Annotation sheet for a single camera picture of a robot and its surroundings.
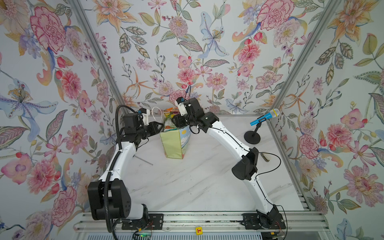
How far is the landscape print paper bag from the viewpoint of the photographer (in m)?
0.81

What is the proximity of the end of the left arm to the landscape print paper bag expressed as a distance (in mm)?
63

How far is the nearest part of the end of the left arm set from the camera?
61 centimetres
